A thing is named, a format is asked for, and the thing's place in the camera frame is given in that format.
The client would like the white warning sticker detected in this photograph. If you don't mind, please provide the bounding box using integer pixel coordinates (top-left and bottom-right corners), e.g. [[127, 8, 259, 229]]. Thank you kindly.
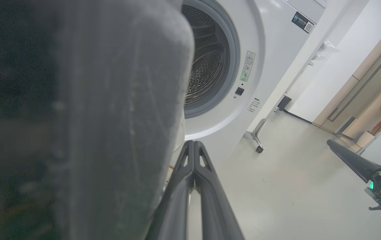
[[240, 51, 256, 82]]

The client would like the black floor cable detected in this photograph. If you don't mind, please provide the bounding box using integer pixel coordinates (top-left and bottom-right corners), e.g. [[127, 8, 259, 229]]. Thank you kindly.
[[284, 109, 313, 124]]

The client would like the grey washing machine door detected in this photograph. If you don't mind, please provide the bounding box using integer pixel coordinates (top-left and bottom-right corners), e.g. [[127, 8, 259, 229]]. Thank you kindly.
[[0, 0, 196, 240]]

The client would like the white plant pot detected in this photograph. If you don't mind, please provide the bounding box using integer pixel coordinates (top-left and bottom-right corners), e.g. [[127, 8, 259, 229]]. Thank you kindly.
[[357, 131, 376, 149]]

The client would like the black wall power box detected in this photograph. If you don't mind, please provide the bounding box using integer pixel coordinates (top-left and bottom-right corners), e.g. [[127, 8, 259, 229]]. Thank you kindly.
[[277, 96, 292, 111]]

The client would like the glass door with handle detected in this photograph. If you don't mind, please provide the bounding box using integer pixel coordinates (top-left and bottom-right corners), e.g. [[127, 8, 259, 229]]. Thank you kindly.
[[312, 12, 381, 140]]

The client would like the white partition panel with caster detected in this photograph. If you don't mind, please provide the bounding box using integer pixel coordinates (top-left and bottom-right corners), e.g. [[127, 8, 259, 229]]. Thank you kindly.
[[246, 0, 356, 154]]

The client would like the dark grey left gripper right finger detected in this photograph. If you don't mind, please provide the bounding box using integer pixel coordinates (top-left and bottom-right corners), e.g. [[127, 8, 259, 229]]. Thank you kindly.
[[194, 141, 246, 240]]

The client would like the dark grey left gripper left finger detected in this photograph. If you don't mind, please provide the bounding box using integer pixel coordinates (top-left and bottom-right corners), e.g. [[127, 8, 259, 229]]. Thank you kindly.
[[145, 141, 196, 240]]

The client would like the white front-load washing machine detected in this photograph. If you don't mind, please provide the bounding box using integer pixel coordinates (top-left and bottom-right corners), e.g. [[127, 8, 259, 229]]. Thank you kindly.
[[164, 0, 327, 187]]

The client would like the black label sticker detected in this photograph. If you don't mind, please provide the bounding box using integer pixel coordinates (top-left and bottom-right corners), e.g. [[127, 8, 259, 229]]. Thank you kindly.
[[291, 12, 315, 34]]

